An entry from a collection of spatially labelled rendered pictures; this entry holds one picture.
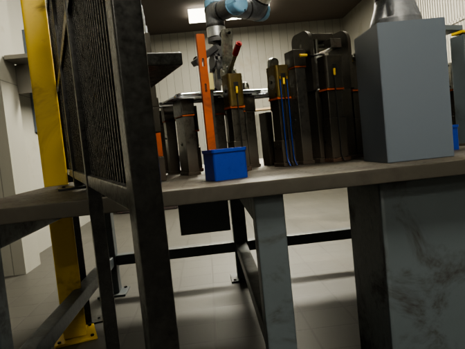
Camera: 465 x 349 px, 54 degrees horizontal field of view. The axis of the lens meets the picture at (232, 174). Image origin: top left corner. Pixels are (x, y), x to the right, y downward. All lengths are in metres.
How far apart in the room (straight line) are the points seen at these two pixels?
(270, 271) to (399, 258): 0.37
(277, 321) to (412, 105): 0.72
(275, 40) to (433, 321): 7.45
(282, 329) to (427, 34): 0.92
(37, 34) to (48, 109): 0.32
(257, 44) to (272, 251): 7.42
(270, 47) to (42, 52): 6.64
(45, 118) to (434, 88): 1.54
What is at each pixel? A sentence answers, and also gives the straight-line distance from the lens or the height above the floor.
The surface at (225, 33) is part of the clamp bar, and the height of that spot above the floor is 1.20.
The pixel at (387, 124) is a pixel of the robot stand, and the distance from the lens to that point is 1.39.
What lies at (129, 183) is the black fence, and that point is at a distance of 0.47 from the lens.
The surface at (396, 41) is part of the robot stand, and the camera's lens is 1.43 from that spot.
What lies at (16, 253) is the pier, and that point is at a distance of 3.78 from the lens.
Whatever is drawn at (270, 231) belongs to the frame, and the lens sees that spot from 1.22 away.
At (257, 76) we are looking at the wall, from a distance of 8.40.
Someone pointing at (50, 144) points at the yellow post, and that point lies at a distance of 2.14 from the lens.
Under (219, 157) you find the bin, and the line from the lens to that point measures 1.30.
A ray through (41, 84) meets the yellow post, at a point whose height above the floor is 1.14.
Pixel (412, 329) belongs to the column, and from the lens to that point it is 1.46.
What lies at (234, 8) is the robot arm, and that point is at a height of 1.30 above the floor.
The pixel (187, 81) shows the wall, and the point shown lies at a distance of 8.34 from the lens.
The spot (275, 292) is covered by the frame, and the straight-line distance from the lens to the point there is 1.26.
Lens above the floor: 0.80
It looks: 4 degrees down
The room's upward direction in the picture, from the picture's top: 6 degrees counter-clockwise
